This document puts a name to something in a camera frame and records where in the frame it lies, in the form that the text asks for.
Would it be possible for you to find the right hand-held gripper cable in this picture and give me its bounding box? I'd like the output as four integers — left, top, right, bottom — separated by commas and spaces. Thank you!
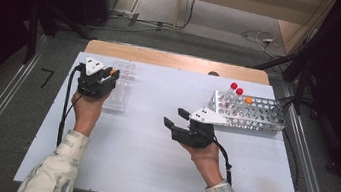
205, 136, 239, 186

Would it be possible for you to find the red-capped test tube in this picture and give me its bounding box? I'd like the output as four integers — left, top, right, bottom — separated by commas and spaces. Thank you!
223, 81, 239, 103
231, 86, 245, 107

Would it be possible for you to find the hand-held gripper cable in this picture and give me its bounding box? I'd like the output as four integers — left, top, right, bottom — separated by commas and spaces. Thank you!
55, 62, 87, 150
205, 136, 239, 186

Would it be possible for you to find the person's right hand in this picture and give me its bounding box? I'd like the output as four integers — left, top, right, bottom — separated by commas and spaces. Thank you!
174, 139, 230, 190

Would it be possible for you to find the grey floor cable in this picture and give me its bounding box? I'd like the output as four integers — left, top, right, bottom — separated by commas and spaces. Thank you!
85, 10, 178, 41

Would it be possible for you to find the left hand-held gripper cable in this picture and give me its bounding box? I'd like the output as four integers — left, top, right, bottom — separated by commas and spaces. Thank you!
55, 62, 87, 150

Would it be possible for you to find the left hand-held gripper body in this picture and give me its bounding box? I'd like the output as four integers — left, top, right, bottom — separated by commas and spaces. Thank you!
74, 55, 121, 101

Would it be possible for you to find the perforated metal tube rack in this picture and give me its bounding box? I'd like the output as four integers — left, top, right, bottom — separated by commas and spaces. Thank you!
205, 88, 290, 137

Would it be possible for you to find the black metal stand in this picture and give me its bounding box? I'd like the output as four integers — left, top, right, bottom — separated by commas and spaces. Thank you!
22, 0, 101, 74

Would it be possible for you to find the person's left hand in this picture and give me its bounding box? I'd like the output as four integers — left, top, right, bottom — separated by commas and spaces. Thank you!
66, 86, 111, 140

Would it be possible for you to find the white floor cable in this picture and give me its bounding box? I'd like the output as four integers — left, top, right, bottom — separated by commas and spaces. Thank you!
238, 27, 284, 60

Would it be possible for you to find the clear acrylic tube rack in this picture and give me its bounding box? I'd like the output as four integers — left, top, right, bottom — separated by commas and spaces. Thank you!
101, 59, 138, 114

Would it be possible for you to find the thin black cable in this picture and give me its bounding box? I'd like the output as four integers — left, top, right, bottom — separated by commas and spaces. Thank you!
275, 127, 308, 192

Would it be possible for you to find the black tripod stand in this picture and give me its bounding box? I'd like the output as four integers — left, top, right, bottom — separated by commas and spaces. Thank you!
246, 36, 321, 118

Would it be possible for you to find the grey power strip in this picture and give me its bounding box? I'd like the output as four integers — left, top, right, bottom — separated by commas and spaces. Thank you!
109, 7, 141, 29

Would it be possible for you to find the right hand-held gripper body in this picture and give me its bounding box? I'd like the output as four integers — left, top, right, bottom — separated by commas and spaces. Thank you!
168, 103, 233, 153

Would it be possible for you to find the black hanging cable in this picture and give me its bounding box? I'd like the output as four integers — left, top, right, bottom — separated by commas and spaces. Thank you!
167, 0, 200, 33

